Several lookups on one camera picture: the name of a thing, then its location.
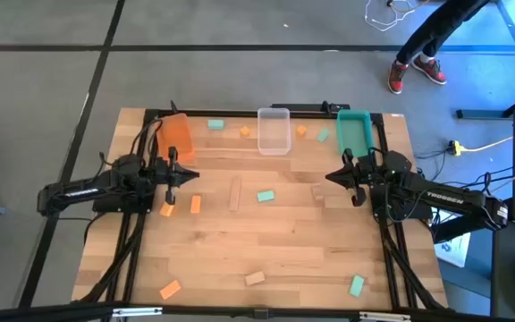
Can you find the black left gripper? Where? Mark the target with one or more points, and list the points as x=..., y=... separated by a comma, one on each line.
x=168, y=174

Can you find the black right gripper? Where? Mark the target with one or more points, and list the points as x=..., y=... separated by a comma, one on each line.
x=361, y=175

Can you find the small wooden block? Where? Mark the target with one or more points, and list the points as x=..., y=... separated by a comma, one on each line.
x=316, y=191

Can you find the orange block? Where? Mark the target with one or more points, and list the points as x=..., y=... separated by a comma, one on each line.
x=166, y=210
x=195, y=204
x=170, y=289

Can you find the teal block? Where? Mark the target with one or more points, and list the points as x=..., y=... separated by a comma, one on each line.
x=265, y=196
x=357, y=285
x=323, y=135
x=216, y=124

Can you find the long wooden block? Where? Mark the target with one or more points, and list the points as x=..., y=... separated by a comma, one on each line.
x=235, y=193

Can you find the rectangular wooden block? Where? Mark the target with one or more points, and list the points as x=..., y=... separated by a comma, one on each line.
x=254, y=278

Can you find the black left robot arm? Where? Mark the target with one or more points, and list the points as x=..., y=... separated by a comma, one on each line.
x=81, y=192

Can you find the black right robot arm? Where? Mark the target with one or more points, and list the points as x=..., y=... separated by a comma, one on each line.
x=445, y=197

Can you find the orange plastic bin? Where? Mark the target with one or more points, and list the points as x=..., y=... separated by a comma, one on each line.
x=176, y=134

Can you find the teal plastic bin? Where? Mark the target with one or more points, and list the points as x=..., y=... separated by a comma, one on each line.
x=354, y=132

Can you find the orange cube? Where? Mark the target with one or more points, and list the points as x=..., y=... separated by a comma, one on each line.
x=244, y=131
x=301, y=130

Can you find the clear plastic bin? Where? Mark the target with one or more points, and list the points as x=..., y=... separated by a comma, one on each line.
x=274, y=132

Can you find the person's red shoe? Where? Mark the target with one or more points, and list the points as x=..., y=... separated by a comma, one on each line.
x=429, y=69
x=396, y=77

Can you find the white printed paper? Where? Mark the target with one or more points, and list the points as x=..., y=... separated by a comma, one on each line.
x=452, y=249

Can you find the dark metal desk leg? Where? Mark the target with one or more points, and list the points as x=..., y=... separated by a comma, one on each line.
x=481, y=114

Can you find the person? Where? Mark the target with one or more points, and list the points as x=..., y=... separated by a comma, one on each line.
x=441, y=27

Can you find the black aluminium frame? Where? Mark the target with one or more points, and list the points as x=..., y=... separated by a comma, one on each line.
x=230, y=115

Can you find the silver bracket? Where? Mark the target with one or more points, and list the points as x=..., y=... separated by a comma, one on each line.
x=137, y=311
x=385, y=316

